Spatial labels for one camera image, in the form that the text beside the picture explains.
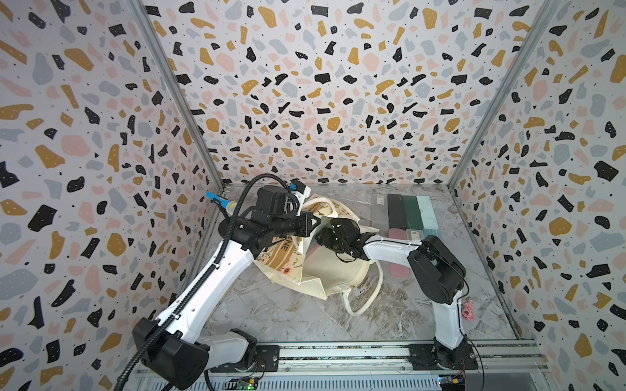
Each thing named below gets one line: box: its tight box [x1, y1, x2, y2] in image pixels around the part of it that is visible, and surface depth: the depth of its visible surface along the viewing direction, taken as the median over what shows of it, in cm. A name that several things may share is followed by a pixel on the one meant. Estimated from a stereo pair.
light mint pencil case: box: [416, 195, 439, 230], surface depth 112 cm
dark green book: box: [401, 195, 424, 230], surface depth 112 cm
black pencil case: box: [387, 193, 407, 231], surface depth 115 cm
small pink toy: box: [461, 299, 475, 321], surface depth 83 cm
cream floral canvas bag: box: [254, 194, 384, 316], surface depth 82 cm
